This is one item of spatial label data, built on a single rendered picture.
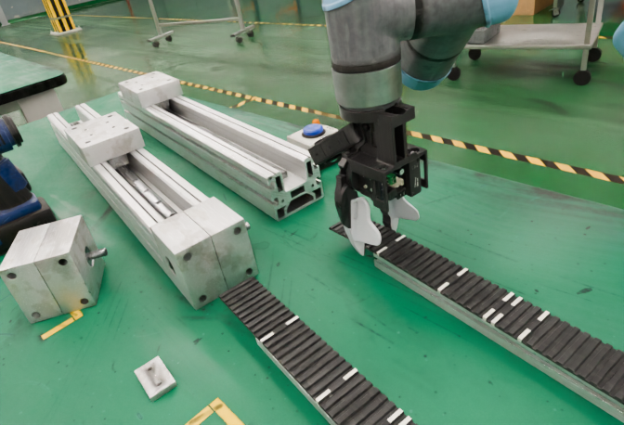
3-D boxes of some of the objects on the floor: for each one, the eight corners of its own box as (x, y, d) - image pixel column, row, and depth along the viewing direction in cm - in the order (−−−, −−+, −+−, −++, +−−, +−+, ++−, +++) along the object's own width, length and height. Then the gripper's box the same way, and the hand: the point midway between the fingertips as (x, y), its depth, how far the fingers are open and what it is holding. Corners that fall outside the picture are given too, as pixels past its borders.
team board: (149, 49, 646) (94, -118, 549) (172, 39, 683) (124, -119, 586) (238, 45, 578) (193, -147, 481) (258, 33, 615) (221, -146, 518)
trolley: (601, 60, 337) (626, -104, 286) (589, 86, 300) (616, -97, 249) (459, 57, 393) (459, -79, 343) (434, 80, 356) (430, -71, 306)
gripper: (360, 129, 47) (378, 289, 57) (440, 91, 52) (443, 243, 63) (309, 111, 53) (334, 258, 64) (385, 79, 59) (396, 219, 69)
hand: (372, 235), depth 65 cm, fingers closed on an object, 5 cm apart
